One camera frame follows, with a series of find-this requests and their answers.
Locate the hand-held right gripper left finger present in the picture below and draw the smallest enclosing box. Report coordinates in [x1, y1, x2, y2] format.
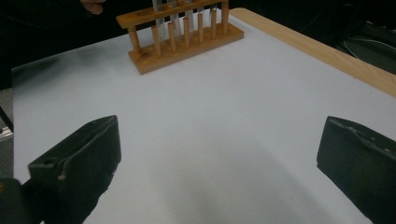
[27, 115, 122, 224]

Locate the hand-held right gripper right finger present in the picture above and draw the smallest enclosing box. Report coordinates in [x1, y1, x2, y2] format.
[316, 116, 396, 224]

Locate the wooden test tube rack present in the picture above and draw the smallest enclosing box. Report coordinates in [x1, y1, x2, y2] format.
[116, 0, 245, 76]

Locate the red capped clear test tube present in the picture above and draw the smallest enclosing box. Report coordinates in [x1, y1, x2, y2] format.
[151, 0, 166, 40]

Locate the white table mat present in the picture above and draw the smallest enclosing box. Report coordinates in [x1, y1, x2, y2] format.
[11, 8, 396, 224]

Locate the aluminium floor rail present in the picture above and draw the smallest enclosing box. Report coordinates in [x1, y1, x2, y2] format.
[0, 125, 15, 142]

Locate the white cable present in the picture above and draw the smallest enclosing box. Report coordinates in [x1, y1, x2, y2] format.
[342, 36, 396, 52]

